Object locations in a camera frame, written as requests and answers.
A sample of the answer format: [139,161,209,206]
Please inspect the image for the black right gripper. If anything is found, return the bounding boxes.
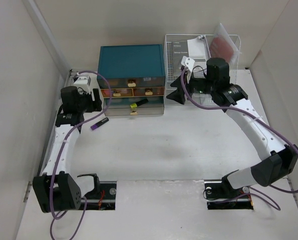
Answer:
[166,71,216,105]

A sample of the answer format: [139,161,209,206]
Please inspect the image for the black purple highlighter marker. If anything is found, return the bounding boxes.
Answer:
[90,117,109,131]

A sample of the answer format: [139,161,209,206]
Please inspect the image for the teal drawer organizer box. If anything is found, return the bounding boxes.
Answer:
[97,44,166,117]

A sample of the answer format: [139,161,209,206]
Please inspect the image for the grey Canon setup guide booklet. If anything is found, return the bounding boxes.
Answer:
[171,35,210,75]

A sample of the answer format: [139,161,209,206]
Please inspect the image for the pink yellow highlighter marker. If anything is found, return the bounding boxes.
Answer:
[130,98,149,109]

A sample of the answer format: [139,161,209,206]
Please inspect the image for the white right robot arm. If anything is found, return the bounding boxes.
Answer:
[167,56,298,199]

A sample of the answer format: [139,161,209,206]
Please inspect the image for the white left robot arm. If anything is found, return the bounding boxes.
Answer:
[33,86,102,213]

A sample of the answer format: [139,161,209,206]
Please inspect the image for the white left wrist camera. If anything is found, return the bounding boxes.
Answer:
[73,74,91,94]

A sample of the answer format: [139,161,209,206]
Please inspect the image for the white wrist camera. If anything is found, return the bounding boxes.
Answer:
[73,74,91,94]
[180,56,195,76]

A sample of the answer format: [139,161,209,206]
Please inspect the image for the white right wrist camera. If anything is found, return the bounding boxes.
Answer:
[180,56,195,76]

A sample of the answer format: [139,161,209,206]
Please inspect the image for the white wire mesh file rack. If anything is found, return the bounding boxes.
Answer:
[163,33,241,107]

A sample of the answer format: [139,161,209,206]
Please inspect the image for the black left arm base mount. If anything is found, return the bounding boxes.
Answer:
[66,173,117,211]

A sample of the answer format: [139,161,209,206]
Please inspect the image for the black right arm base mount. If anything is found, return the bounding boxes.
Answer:
[203,179,253,210]

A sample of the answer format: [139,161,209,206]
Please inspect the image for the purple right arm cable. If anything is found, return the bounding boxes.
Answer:
[181,67,298,212]

